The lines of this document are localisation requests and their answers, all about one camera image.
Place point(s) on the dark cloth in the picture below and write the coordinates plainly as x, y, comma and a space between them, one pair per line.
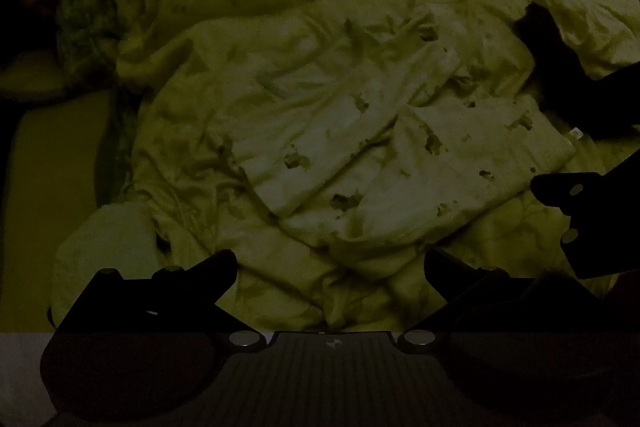
565, 72

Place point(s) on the pale bed sheet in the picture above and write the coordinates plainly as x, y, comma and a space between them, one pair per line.
50, 167

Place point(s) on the pale green rumpled blanket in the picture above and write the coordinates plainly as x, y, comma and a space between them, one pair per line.
240, 57

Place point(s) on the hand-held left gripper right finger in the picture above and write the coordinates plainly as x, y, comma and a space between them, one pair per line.
440, 264

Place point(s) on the green patterned pillow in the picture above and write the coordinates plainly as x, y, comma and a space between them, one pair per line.
87, 22

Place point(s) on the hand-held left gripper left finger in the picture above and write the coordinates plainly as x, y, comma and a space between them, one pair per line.
220, 267

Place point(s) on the white folded cloth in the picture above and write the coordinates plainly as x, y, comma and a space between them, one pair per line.
105, 247

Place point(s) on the plain white cloth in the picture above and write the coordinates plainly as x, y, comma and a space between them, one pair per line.
590, 7

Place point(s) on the white printed small pants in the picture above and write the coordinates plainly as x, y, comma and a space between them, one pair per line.
400, 167

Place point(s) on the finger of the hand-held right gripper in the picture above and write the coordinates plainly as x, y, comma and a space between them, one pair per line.
600, 247
550, 188

